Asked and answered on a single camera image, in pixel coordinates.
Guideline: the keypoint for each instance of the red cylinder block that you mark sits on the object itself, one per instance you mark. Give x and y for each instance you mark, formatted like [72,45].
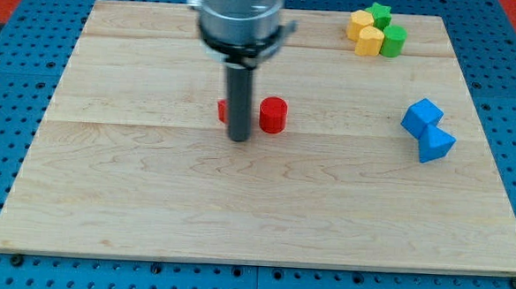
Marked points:
[273,114]

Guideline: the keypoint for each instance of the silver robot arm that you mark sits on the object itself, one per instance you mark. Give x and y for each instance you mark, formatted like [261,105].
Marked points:
[242,34]

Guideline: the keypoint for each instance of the red star block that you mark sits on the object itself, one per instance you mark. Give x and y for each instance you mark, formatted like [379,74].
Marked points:
[222,110]

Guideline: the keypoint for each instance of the green star block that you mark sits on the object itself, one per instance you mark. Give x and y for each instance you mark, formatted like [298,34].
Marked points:
[381,14]

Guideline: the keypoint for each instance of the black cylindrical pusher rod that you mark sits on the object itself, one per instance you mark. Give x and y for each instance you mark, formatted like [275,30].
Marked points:
[239,98]

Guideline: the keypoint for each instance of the light wooden board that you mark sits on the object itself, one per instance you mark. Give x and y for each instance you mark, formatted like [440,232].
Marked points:
[130,161]

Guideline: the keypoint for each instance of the yellow heart block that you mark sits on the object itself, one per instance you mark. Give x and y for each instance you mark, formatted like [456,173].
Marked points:
[369,42]

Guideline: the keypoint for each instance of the yellow hexagon block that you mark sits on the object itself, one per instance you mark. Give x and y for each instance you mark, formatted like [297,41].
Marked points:
[358,20]

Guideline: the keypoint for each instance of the blue cube block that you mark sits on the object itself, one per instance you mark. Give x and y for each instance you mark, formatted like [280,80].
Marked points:
[419,115]

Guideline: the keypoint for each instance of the green cylinder block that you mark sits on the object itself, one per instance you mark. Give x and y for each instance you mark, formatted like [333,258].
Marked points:
[393,41]

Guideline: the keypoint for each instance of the blue triangle block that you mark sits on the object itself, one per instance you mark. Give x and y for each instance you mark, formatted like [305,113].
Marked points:
[434,143]

